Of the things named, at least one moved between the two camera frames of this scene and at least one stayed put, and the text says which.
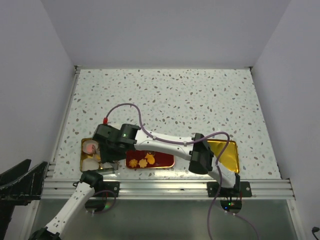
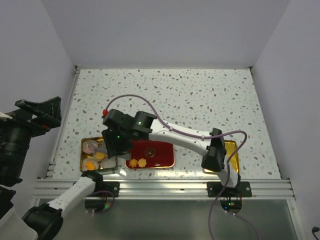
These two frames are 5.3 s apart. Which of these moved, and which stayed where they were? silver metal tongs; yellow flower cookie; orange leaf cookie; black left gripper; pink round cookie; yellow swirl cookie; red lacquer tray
Moved: silver metal tongs; orange leaf cookie; black left gripper
Stayed: red lacquer tray; yellow swirl cookie; yellow flower cookie; pink round cookie
